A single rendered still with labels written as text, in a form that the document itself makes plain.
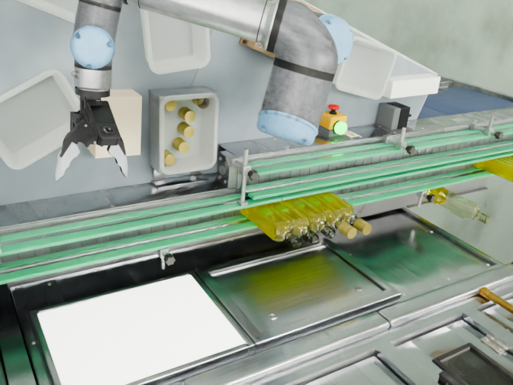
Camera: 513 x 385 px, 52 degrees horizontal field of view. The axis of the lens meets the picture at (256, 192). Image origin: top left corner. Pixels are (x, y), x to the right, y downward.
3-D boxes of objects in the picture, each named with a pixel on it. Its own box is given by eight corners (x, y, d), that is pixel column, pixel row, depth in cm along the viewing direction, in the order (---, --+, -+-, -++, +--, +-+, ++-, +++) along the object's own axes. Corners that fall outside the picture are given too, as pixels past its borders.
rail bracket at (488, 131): (467, 129, 204) (497, 140, 194) (472, 110, 201) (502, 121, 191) (473, 127, 206) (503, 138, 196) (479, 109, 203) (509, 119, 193)
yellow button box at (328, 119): (314, 131, 181) (328, 137, 175) (317, 109, 178) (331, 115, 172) (330, 128, 184) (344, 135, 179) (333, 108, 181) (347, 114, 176)
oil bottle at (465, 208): (424, 198, 207) (480, 228, 187) (427, 186, 205) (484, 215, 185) (434, 196, 210) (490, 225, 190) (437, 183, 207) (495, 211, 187)
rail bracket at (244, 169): (226, 195, 155) (247, 213, 145) (229, 140, 148) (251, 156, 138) (235, 193, 156) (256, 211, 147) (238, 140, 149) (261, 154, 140)
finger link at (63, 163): (53, 173, 117) (79, 140, 117) (58, 182, 112) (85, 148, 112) (41, 166, 115) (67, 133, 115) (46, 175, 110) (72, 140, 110)
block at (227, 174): (215, 180, 160) (226, 189, 154) (216, 151, 156) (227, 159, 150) (225, 179, 161) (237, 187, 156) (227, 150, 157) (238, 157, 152)
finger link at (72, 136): (71, 163, 114) (96, 131, 114) (73, 165, 112) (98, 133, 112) (53, 150, 111) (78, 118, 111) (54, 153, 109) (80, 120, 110)
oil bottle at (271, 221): (240, 212, 161) (278, 246, 145) (240, 196, 159) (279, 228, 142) (256, 209, 164) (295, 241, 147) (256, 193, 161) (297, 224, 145)
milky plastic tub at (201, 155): (149, 165, 153) (160, 176, 146) (148, 88, 143) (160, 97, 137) (203, 158, 161) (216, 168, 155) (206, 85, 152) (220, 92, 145)
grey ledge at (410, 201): (291, 218, 187) (310, 232, 178) (293, 195, 183) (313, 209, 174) (467, 179, 234) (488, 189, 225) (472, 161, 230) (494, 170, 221)
